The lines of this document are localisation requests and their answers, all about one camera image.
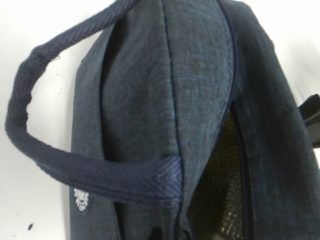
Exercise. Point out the dark blue lunch bag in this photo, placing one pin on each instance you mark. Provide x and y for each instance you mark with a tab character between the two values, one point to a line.
184	128

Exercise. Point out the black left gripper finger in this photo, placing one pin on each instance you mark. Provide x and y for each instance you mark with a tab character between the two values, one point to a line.
310	112

